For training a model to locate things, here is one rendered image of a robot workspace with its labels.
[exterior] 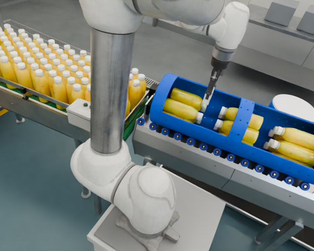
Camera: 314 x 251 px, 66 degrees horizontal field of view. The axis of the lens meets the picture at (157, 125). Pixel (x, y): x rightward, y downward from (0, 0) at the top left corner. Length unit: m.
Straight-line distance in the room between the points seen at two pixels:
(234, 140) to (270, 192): 0.39
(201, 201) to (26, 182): 1.68
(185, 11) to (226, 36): 0.56
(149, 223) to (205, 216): 0.30
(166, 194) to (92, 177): 0.24
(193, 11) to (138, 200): 0.52
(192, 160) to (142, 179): 0.68
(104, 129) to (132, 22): 0.30
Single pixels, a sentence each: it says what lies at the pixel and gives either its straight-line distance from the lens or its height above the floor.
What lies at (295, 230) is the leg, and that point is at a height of 0.58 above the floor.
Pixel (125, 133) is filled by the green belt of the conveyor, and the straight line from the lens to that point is 1.39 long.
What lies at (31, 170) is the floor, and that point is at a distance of 2.43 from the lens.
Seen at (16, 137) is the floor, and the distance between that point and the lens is 2.75.
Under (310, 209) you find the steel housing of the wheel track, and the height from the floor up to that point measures 0.85.
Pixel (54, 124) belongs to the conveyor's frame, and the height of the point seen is 0.79.
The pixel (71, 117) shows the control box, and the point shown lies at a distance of 1.27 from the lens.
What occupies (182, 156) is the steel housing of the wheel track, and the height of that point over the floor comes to 0.86.
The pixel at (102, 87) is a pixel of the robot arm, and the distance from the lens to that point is 0.62.
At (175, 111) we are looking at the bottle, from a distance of 1.24.
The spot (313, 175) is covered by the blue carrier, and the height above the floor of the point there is 1.09.
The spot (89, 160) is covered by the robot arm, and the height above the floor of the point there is 1.29.
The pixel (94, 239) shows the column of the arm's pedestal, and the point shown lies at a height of 1.00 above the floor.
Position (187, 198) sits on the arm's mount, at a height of 1.02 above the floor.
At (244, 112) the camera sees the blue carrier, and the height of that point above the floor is 1.22.
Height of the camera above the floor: 1.90
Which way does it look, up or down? 44 degrees down
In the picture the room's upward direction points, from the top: 10 degrees clockwise
